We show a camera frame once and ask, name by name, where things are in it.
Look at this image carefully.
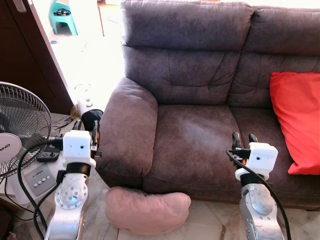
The pink pillow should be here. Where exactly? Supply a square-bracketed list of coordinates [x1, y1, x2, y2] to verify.
[104, 186, 192, 236]

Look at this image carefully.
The brown suede sofa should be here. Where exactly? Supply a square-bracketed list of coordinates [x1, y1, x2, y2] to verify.
[95, 0, 320, 209]

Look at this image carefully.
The red pillow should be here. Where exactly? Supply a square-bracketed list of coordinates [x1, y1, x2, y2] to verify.
[269, 71, 320, 176]

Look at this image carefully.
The small golden brown object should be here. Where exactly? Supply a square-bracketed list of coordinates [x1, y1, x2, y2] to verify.
[70, 104, 82, 119]

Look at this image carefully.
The white and black appliance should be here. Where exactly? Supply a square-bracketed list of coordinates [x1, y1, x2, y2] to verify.
[74, 84, 104, 132]

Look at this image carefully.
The black handheld device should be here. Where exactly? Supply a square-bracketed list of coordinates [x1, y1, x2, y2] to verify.
[36, 149, 64, 164]

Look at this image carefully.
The white black table fan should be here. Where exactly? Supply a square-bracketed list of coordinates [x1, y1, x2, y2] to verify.
[0, 81, 60, 205]

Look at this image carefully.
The dark brown wooden door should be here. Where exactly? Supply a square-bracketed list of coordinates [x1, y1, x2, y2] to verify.
[0, 0, 74, 115]

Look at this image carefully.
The green plastic stool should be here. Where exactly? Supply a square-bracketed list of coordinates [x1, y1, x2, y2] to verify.
[49, 0, 80, 37]

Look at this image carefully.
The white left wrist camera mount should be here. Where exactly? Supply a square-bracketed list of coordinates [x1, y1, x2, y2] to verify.
[62, 130, 97, 169]

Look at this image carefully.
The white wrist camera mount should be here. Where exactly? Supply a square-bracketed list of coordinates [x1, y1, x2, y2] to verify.
[235, 142, 279, 181]
[62, 130, 97, 169]

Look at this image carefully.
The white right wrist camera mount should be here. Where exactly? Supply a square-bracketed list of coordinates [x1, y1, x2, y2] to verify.
[235, 142, 279, 181]

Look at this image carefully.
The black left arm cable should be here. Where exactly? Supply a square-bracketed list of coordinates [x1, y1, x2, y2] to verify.
[17, 139, 65, 240]

